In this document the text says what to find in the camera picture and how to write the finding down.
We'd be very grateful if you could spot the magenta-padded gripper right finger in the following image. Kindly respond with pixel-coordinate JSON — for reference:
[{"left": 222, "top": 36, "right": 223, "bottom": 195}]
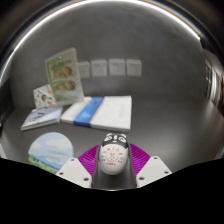
[{"left": 113, "top": 143, "right": 173, "bottom": 190}]

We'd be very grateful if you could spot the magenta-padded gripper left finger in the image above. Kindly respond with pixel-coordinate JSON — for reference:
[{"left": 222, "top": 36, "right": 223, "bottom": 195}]
[{"left": 55, "top": 145, "right": 114, "bottom": 190}]

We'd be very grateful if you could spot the white panda-print computer mouse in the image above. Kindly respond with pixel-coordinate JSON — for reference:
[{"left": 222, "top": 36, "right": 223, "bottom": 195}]
[{"left": 98, "top": 132, "right": 130, "bottom": 176}]

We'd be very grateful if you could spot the round landscape-print mouse pad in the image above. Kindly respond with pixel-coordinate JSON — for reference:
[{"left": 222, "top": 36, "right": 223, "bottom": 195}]
[{"left": 27, "top": 131, "right": 75, "bottom": 175}]

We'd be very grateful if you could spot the white book with blue band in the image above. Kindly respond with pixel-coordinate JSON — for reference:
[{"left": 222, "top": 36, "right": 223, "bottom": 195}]
[{"left": 59, "top": 95, "right": 133, "bottom": 133}]

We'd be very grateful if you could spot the grey-blue cover book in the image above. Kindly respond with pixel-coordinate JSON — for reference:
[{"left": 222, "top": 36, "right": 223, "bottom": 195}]
[{"left": 20, "top": 105, "right": 64, "bottom": 132}]

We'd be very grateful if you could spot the white card with colourful print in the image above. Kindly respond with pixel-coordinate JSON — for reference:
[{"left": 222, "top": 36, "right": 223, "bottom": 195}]
[{"left": 32, "top": 83, "right": 58, "bottom": 110}]

